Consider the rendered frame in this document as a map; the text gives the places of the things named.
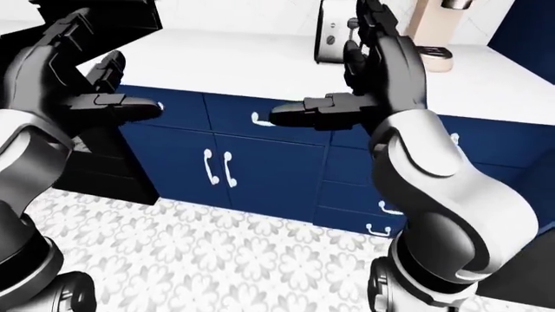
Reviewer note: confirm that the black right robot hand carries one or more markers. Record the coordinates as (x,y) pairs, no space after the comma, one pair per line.
(401,78)

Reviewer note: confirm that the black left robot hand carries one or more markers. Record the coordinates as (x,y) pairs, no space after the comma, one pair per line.
(34,74)

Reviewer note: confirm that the black toaster lever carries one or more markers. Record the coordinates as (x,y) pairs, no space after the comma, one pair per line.
(352,22)

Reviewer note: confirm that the silver toaster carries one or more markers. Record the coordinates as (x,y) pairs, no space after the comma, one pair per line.
(331,29)

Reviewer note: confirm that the beige coffee machine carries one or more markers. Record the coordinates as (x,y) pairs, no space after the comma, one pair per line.
(427,22)

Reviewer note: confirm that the black stove range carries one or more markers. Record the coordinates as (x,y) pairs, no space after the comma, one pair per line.
(117,22)

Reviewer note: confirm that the blue tall cabinet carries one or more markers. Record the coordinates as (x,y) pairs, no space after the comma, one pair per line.
(524,26)

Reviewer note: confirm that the blue base cabinet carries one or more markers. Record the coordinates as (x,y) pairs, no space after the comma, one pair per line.
(269,169)

